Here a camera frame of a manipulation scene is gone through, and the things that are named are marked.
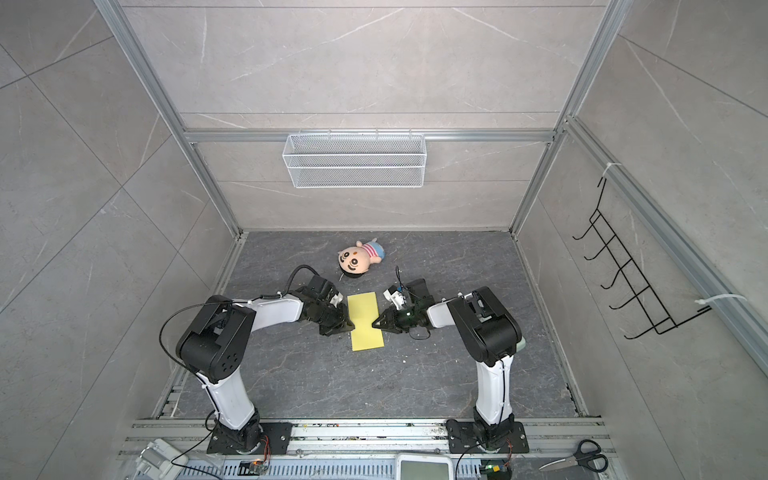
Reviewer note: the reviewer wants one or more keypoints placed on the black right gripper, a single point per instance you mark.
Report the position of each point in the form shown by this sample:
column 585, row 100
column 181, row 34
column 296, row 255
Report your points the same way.
column 391, row 319

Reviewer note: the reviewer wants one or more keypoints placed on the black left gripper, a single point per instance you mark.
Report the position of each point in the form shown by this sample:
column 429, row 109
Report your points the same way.
column 343, row 324

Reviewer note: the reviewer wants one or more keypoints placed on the yellow square paper sheet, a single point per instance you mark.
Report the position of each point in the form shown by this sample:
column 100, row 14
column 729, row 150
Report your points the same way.
column 363, row 311

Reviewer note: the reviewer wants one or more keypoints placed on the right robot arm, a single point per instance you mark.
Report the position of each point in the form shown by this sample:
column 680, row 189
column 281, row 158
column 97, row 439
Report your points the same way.
column 488, row 331

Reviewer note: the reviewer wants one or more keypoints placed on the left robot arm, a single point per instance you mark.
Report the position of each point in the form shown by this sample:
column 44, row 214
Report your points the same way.
column 213, row 346

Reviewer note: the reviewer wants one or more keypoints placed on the plush doll toy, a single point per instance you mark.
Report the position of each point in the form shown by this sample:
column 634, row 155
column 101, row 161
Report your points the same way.
column 356, row 260

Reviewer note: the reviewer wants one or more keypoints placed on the white digital scale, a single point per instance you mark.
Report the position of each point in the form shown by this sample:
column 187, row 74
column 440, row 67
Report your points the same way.
column 413, row 466

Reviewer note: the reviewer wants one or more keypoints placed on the small green circuit board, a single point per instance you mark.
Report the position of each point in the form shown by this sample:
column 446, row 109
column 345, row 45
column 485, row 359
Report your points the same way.
column 496, row 471

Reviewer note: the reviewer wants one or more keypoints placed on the white device bottom left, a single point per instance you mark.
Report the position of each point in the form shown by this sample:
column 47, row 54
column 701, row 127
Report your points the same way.
column 159, row 460

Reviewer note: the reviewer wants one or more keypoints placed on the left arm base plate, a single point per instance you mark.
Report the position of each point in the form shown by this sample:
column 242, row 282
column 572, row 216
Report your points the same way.
column 252, row 439

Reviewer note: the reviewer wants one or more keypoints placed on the white wire mesh basket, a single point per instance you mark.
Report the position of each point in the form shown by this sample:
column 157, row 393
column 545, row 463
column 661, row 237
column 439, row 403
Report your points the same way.
column 360, row 160

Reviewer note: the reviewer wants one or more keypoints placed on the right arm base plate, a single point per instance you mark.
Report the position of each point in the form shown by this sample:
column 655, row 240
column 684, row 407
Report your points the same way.
column 476, row 437

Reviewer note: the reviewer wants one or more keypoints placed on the small red-wired circuit board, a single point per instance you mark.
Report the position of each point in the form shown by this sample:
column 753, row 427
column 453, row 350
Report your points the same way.
column 253, row 468

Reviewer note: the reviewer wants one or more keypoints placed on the black handled scissors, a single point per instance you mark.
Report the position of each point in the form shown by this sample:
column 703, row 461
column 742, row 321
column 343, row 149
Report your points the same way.
column 588, row 455

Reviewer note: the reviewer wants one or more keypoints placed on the black wire hook rack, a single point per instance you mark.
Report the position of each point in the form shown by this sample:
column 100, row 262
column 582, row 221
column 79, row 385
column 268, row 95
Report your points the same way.
column 655, row 315

